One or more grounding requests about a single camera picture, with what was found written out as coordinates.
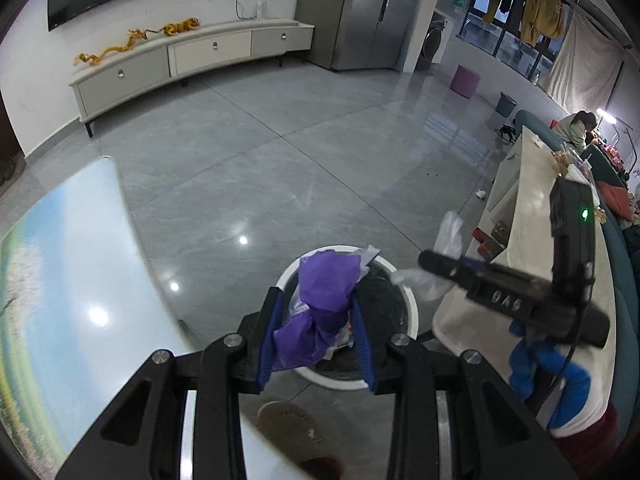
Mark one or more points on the purple stool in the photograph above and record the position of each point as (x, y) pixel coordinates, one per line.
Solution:
(465, 82)

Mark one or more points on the white marble counter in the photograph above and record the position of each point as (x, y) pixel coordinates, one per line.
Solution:
(530, 200)

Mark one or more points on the teal sofa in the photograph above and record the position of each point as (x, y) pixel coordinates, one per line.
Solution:
(620, 320)

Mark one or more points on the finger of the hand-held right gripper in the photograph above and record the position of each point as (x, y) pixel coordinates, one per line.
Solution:
(442, 266)
(472, 261)

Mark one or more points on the glass balcony window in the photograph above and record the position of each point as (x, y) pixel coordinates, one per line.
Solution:
(505, 35)

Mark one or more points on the orange cushion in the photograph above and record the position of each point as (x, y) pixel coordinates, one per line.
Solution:
(614, 200)

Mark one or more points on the beige hanging sheet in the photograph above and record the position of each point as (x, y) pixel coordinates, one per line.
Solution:
(585, 65)

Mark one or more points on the person's right hand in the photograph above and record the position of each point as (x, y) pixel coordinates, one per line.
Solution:
(530, 375)

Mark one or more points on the person's right forearm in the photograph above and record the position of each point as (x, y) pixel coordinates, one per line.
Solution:
(592, 450)

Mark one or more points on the black item on floor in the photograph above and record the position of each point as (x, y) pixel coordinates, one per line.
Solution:
(506, 132)

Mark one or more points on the long white TV cabinet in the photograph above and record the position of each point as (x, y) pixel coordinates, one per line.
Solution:
(210, 55)

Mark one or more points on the dark brown door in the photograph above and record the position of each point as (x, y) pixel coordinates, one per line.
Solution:
(7, 135)

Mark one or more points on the red box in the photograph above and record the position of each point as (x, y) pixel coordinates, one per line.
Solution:
(489, 251)
(481, 235)

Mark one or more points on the green basin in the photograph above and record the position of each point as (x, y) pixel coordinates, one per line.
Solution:
(458, 1)

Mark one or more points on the golden dragon ornament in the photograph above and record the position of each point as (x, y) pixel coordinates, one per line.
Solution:
(120, 49)

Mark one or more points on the white round trash bin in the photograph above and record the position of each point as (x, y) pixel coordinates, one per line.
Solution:
(407, 310)

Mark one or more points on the crumpled white paper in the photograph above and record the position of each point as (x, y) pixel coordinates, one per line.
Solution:
(481, 194)

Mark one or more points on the silver refrigerator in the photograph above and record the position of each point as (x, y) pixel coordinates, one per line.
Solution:
(360, 15)

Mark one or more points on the clear plastic wrap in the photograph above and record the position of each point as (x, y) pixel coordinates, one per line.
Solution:
(447, 235)

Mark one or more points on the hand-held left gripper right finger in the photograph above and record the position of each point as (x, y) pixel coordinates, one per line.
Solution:
(366, 345)

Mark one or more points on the blue-grey bin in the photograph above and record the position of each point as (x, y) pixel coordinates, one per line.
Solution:
(506, 105)

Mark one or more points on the landscape print glass table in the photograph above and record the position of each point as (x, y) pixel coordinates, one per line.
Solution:
(75, 260)

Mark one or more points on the grey washing machine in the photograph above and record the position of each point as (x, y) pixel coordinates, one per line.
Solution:
(434, 42)

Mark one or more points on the beige slipper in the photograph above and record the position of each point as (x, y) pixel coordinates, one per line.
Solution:
(295, 435)

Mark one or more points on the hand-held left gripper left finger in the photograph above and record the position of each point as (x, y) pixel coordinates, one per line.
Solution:
(265, 345)

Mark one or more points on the yellow hanging garments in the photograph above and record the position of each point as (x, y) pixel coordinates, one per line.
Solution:
(540, 15)

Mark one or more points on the purple plastic bag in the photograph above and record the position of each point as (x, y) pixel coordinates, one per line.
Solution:
(320, 310)

